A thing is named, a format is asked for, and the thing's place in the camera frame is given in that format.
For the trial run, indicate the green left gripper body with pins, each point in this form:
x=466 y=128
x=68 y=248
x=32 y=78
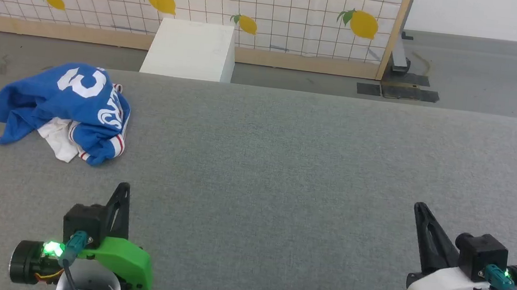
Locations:
x=126 y=261

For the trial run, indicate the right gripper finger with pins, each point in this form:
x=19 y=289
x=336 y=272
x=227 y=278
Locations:
x=434 y=255

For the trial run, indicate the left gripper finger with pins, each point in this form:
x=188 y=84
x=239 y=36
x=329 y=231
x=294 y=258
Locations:
x=117 y=232

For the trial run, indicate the blue white sports jersey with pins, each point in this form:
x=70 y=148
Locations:
x=52 y=94

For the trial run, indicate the black taped floor plate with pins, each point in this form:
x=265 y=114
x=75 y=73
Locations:
x=408 y=93

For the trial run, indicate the small black tape patch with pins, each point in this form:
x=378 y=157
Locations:
x=368 y=89

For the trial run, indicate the white rectangular box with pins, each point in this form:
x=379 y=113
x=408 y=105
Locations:
x=186 y=51

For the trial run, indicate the grey metal partition stand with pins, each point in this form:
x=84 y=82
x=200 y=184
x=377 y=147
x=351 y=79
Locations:
x=399 y=59

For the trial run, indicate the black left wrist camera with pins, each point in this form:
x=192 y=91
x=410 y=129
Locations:
x=85 y=220

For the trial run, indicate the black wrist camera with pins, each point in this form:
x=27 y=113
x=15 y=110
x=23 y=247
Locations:
x=85 y=220
x=482 y=255

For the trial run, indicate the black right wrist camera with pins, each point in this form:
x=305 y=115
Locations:
x=482 y=255

